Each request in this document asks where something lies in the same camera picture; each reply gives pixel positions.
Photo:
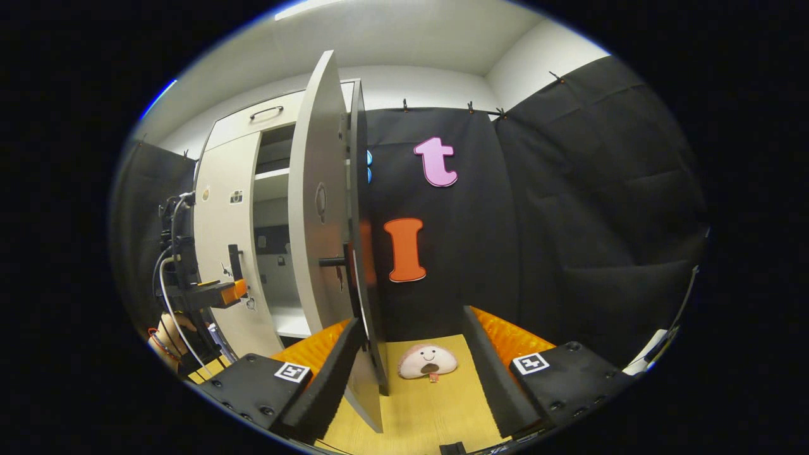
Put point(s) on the black backdrop cloth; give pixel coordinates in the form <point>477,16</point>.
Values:
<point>569,221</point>

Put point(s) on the short ceiling light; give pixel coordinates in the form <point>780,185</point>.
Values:
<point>158,98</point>

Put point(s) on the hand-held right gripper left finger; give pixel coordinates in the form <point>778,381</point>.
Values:
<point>325,392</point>

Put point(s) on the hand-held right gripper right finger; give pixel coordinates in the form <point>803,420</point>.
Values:
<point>490,379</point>

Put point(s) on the beige double-door shoe cabinet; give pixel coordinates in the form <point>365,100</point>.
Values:
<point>234,126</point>

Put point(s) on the pink white plush toy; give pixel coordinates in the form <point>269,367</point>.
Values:
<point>417,360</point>

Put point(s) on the cabinet door with cat silhouette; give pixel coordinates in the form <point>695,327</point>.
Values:
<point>316,158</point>

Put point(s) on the cabinet door with camera sticker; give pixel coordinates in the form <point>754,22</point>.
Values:
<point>218,221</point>

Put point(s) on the long ceiling light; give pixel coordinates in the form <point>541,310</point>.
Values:
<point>310,7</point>

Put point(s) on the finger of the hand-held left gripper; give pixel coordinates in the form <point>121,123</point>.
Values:
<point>231,292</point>

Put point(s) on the white printed object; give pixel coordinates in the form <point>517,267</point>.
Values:
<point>651,351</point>

